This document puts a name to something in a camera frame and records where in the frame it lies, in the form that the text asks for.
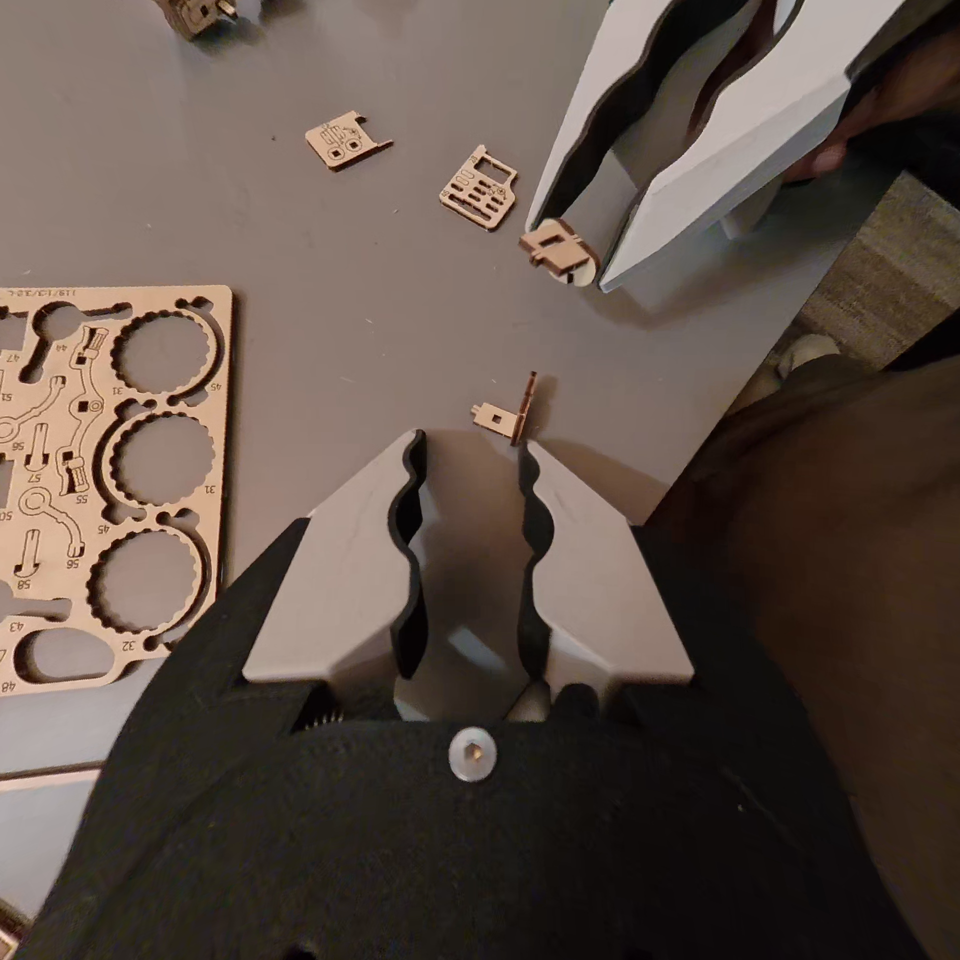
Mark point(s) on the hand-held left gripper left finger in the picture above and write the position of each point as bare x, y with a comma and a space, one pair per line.
337, 585

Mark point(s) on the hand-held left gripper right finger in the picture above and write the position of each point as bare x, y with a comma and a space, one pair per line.
607, 600

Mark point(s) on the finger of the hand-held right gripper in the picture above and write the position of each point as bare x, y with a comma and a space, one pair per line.
592, 67
765, 120

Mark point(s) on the small oval wooden assembly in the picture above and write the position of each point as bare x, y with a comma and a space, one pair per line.
555, 251

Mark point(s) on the L-shaped wooden piece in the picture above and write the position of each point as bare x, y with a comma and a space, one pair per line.
499, 416

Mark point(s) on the grey desk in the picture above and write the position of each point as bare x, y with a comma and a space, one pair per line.
337, 315

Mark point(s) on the person's right hand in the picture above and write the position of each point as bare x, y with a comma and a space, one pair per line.
821, 161

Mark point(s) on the slotted grid wooden piece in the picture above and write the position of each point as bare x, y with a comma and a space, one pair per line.
480, 191

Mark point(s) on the person's brown clothing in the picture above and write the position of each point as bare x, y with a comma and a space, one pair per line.
825, 600

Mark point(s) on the white shoe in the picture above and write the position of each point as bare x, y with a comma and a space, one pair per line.
806, 352

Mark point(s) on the square notched wooden piece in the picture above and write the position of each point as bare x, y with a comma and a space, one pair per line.
341, 146

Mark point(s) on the pale flat board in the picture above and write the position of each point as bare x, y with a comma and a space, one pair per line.
45, 778

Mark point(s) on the wooden sheet with round holes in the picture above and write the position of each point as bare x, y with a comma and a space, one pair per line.
127, 301

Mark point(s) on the wooden motorcycle model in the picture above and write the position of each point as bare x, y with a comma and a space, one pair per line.
195, 15

